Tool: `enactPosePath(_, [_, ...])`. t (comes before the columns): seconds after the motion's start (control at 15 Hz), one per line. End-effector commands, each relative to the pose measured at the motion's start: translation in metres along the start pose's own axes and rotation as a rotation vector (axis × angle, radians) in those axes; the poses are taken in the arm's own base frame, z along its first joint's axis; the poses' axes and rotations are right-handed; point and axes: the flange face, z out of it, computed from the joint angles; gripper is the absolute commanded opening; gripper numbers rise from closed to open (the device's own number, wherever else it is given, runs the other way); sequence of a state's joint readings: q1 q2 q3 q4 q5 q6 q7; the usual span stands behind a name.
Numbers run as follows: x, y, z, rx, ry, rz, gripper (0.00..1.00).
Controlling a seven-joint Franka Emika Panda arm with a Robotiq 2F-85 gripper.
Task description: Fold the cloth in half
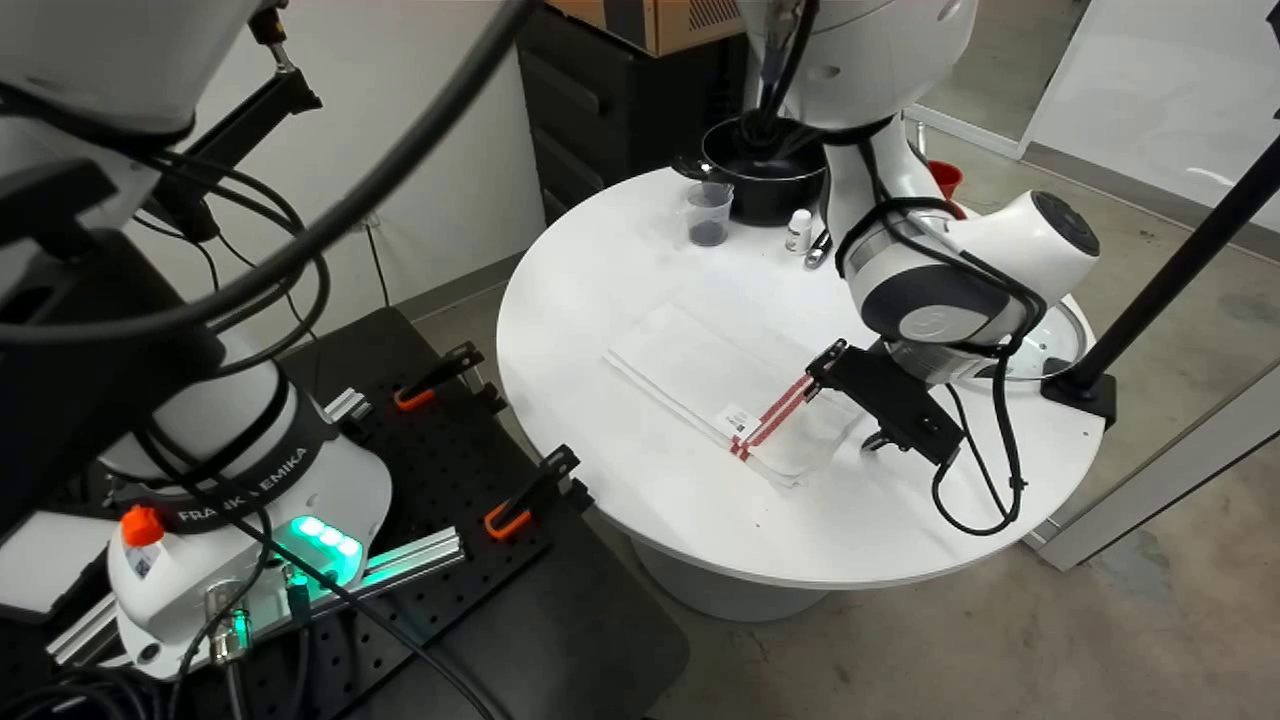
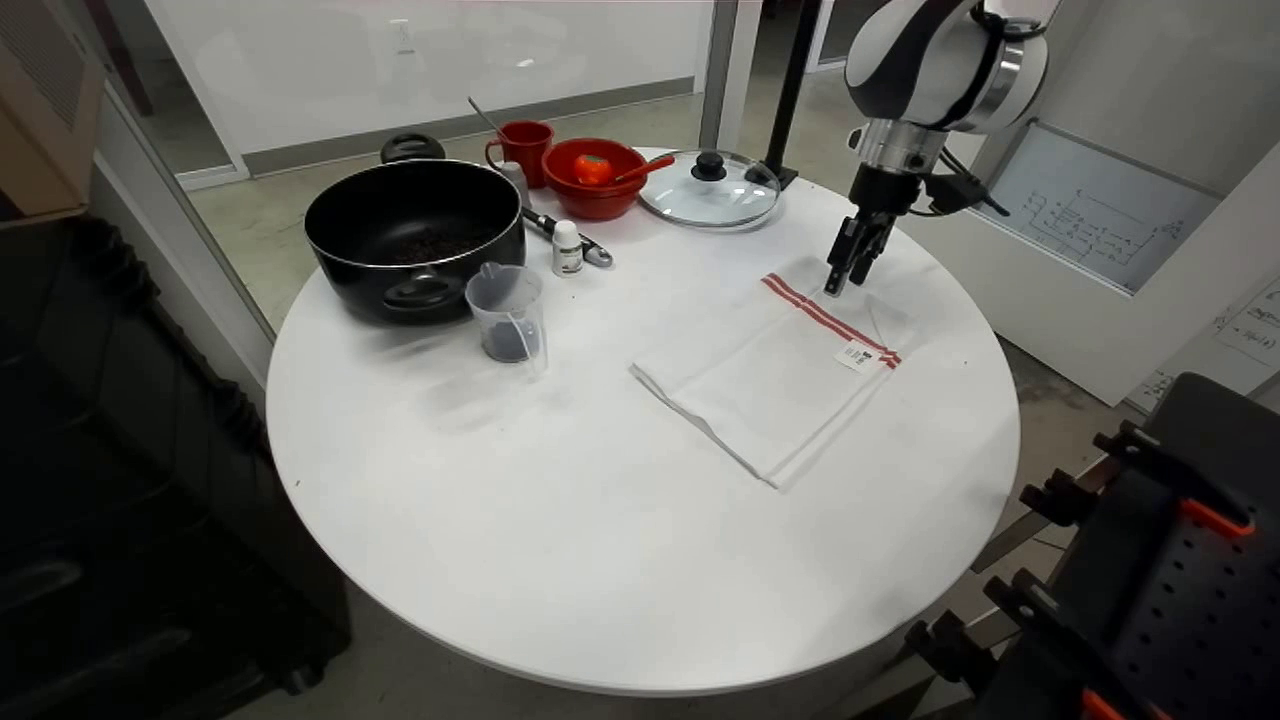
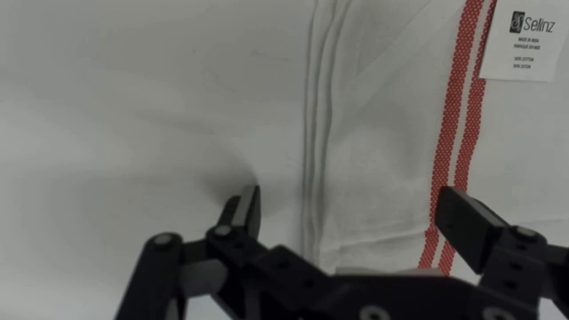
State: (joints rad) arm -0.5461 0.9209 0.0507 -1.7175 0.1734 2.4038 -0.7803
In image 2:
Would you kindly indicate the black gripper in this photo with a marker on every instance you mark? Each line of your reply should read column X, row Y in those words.
column 883, row 202

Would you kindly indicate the white cloth with red stripes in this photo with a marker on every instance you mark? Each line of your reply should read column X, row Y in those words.
column 785, row 385

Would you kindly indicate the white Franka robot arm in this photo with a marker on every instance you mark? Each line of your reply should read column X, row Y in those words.
column 933, row 60

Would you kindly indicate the glass pot lid black knob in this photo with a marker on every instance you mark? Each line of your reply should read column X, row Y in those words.
column 692, row 202

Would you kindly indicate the red spoon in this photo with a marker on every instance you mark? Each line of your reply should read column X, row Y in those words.
column 649, row 161

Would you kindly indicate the grey notice board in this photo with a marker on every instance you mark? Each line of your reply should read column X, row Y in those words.
column 1094, row 202

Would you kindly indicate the metal utensil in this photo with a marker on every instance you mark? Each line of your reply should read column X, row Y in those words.
column 597, row 255

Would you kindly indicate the red bowl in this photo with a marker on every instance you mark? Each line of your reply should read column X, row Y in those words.
column 586, row 202

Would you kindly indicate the orange item in bowl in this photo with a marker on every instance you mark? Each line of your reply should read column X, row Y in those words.
column 595, row 170

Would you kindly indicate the small white bottle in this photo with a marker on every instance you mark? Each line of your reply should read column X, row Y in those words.
column 571, row 251

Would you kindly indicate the red mug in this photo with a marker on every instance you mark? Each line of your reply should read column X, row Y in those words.
column 525, row 147

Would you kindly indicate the clear plastic measuring cup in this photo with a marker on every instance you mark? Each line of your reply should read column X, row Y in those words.
column 507, row 332

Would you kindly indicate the black cooking pot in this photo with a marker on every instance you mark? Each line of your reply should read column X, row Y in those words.
column 400, row 225

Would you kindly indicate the black round object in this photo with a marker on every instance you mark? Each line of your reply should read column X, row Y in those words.
column 410, row 147

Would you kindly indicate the brown cardboard box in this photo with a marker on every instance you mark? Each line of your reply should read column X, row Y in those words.
column 42, row 147

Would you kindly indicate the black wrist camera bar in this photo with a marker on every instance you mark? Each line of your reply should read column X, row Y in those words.
column 954, row 193

